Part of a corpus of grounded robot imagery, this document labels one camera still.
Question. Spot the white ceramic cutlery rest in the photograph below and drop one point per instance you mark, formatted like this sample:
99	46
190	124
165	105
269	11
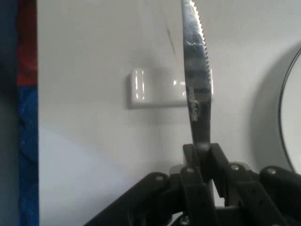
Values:
152	89

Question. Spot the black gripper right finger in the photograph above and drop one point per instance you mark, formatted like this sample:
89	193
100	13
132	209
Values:
254	195

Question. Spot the serrated steel table knife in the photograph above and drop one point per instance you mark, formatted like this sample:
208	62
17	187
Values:
195	70

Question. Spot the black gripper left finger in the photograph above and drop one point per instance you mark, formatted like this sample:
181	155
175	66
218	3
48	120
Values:
192	188

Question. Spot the blue and red patterned cloth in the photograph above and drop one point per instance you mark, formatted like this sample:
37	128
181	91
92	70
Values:
28	117

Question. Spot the white plate with dark rim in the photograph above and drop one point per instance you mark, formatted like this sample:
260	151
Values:
294	117

